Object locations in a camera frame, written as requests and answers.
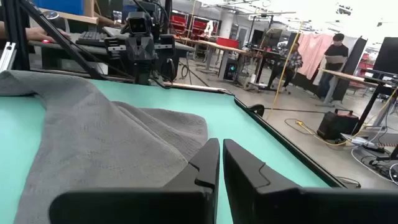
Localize black table frame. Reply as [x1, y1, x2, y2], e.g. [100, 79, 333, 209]
[0, 68, 348, 189]

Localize red plastic bin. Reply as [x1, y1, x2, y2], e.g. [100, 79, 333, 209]
[216, 36, 240, 49]

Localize teal table mat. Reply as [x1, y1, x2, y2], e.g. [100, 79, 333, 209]
[0, 79, 332, 224]

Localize wooden desk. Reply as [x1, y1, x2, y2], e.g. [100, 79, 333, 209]
[319, 68, 398, 108]

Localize grey desk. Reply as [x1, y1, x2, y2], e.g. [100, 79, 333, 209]
[27, 26, 195, 57]

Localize white power strip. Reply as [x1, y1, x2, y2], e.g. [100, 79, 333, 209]
[341, 133, 377, 149]

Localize black table clamp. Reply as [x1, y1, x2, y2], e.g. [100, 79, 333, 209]
[248, 104, 265, 118]

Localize person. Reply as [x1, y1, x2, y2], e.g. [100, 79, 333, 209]
[317, 33, 349, 100]
[266, 42, 304, 93]

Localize yellow extension cable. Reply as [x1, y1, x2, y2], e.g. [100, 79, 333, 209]
[284, 88, 398, 147]

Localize silver aluminium extrusion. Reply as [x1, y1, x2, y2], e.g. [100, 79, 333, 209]
[0, 42, 17, 73]

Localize black partition panel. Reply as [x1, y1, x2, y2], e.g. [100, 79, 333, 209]
[340, 37, 368, 101]

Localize black diagonal frame strut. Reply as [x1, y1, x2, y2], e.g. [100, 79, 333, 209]
[18, 0, 105, 81]

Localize black keyboard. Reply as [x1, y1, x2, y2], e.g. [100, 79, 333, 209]
[75, 30, 109, 48]

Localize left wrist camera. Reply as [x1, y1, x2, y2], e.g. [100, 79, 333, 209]
[126, 11, 153, 35]

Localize red storage rack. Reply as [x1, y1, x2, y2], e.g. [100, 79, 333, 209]
[191, 18, 209, 37]
[169, 12, 188, 35]

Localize black lit computer tower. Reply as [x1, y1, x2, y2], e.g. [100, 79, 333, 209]
[224, 58, 239, 81]

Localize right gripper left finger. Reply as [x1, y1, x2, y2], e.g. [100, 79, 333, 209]
[49, 138, 221, 224]

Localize person's hand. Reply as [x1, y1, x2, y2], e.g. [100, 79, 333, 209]
[25, 26, 72, 44]

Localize black box with red handle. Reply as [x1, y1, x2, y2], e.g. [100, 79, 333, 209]
[316, 108, 360, 141]

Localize long wooden table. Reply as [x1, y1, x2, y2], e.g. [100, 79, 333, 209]
[177, 36, 252, 80]

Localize pink hanging cloth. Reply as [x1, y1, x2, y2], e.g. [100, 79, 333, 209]
[297, 33, 334, 81]

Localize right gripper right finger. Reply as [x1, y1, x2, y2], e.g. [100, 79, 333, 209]
[223, 138, 398, 224]

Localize black vertical frame post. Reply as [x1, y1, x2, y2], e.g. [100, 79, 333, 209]
[1, 0, 31, 72]

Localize yellow hanging cable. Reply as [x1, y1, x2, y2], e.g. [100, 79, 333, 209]
[266, 20, 305, 121]

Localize grey knitted towel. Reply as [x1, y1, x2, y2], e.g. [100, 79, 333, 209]
[0, 70, 209, 224]

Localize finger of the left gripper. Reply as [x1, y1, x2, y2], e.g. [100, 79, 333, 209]
[141, 34, 159, 62]
[126, 34, 142, 62]

